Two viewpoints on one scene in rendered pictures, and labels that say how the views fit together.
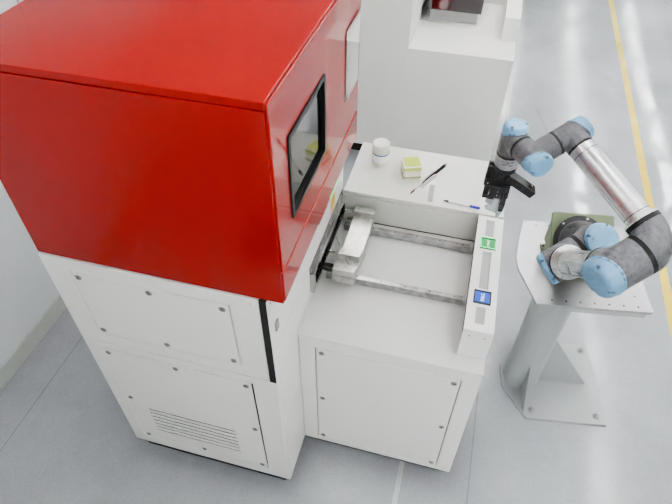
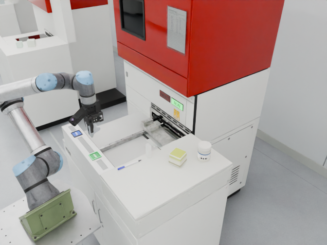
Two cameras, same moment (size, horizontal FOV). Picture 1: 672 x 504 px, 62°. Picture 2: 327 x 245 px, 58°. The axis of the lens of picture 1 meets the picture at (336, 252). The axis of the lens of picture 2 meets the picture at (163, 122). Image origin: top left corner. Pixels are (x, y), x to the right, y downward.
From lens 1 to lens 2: 2.84 m
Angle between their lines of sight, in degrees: 88
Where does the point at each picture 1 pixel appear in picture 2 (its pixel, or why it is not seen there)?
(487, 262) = (87, 148)
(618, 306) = (7, 208)
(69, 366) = not seen: hidden behind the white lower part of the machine
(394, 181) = not seen: hidden behind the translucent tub
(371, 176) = (192, 147)
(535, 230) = (87, 223)
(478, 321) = (71, 127)
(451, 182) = (151, 174)
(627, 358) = not seen: outside the picture
